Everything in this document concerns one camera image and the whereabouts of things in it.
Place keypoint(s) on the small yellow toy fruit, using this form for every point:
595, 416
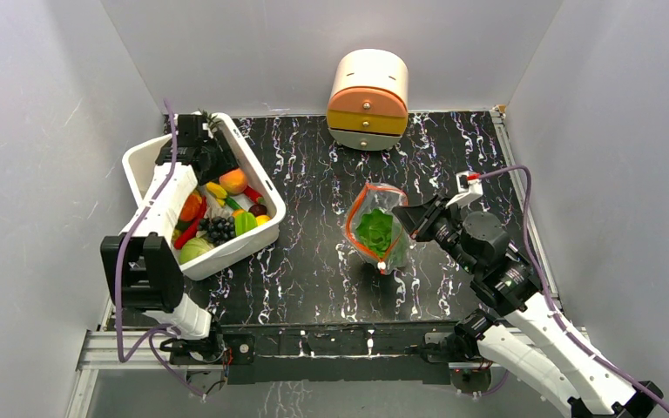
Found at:
262, 220

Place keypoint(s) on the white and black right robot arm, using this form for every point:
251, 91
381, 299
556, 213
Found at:
525, 336

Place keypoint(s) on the green toy lettuce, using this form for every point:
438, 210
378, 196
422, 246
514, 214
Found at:
374, 231

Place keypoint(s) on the red toy chili pepper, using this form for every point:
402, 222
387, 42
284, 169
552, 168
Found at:
193, 226

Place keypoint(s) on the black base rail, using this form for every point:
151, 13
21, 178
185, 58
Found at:
421, 351

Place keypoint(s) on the toy peach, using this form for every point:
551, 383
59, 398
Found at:
234, 182

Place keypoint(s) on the white plastic food bin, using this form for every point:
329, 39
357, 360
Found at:
139, 164

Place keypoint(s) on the green toy cabbage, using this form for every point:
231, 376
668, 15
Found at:
194, 248

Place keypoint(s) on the round pastel drawer cabinet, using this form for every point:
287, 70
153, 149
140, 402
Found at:
368, 105

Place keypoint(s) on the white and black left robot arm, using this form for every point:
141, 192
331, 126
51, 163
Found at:
141, 267

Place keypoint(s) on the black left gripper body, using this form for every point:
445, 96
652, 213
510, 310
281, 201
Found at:
220, 158

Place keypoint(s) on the dark red toy plum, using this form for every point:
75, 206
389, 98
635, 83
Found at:
258, 210

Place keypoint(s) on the black toy grape bunch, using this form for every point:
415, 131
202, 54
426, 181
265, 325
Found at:
217, 230

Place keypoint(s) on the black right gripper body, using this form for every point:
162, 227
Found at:
423, 217

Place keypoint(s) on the clear zip bag orange zipper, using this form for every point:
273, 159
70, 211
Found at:
385, 197

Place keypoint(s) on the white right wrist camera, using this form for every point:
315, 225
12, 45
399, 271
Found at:
469, 189

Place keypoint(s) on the green toy star fruit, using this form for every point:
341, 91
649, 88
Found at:
244, 222

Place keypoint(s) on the yellow toy banana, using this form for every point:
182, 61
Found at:
217, 190

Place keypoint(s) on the toy pineapple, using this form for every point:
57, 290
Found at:
211, 121

